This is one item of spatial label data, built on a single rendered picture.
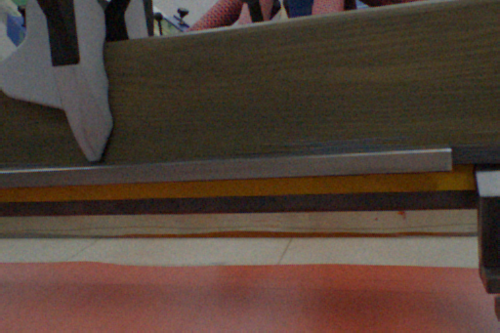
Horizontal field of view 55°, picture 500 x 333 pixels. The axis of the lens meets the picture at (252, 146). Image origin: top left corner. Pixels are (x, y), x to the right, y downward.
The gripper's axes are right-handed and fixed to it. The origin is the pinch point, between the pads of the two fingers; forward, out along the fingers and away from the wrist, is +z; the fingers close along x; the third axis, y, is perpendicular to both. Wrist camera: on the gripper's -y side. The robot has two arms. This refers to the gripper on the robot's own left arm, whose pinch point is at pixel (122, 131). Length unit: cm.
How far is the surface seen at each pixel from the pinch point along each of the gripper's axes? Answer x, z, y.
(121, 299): 1.0, 10.0, 1.1
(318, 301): 0.5, 9.9, -10.7
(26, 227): -9.2, 8.9, 16.4
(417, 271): -3.5, 9.9, -16.0
